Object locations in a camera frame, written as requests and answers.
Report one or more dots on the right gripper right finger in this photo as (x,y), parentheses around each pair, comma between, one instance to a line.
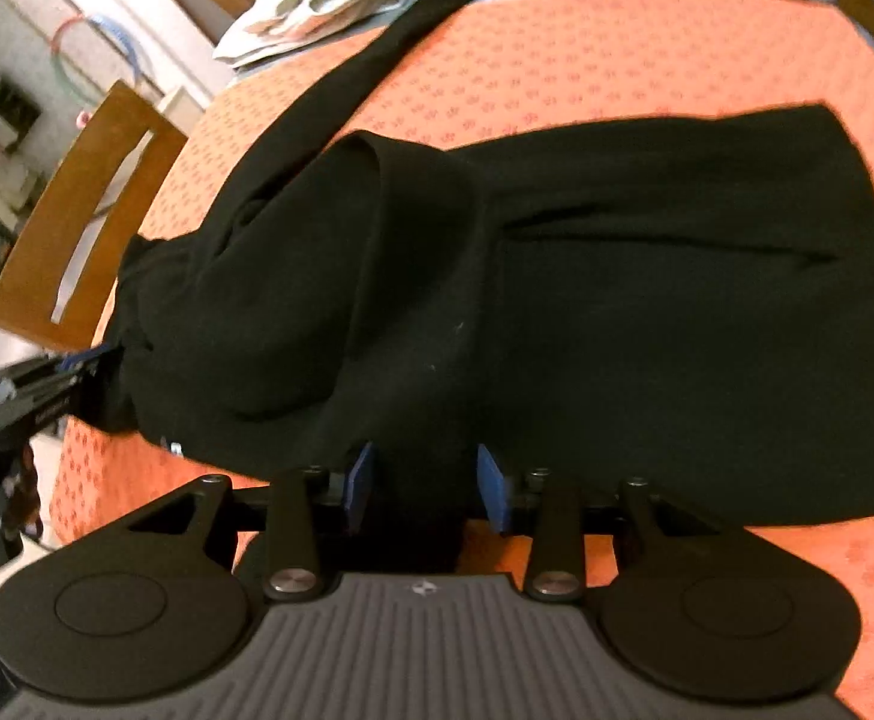
(545,507)

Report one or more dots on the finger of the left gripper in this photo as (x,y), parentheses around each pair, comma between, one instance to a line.
(38,391)

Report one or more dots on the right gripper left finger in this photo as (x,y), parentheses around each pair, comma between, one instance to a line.
(313,512)

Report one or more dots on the black garment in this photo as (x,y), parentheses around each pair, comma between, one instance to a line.
(689,299)

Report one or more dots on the near wooden chair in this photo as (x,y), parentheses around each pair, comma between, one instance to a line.
(61,270)

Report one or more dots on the colourful hula hoop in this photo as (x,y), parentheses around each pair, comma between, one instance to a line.
(88,53)

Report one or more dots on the wall television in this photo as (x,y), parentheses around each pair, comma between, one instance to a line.
(17,110)

